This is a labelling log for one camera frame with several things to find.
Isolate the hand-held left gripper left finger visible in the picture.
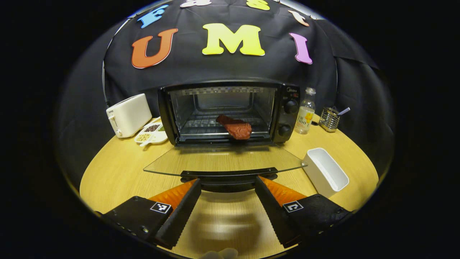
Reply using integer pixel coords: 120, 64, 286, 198
99, 178, 202, 250

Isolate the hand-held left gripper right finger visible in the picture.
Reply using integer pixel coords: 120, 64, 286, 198
254, 176, 354, 249

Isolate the red meat slice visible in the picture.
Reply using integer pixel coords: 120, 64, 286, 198
216, 114, 252, 140

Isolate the black electric oven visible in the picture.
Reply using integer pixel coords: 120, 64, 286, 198
143, 80, 308, 193

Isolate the white rectangular dish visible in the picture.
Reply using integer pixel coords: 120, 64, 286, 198
303, 147, 350, 198

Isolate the white divided snack plate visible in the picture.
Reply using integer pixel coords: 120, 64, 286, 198
134, 122, 169, 147

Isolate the clear drink bottle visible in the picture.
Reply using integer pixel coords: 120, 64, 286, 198
294, 87, 317, 135

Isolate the white toaster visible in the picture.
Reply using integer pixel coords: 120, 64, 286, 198
106, 94, 153, 138

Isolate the metal wire utensil holder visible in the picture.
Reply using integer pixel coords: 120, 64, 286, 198
319, 106, 341, 133

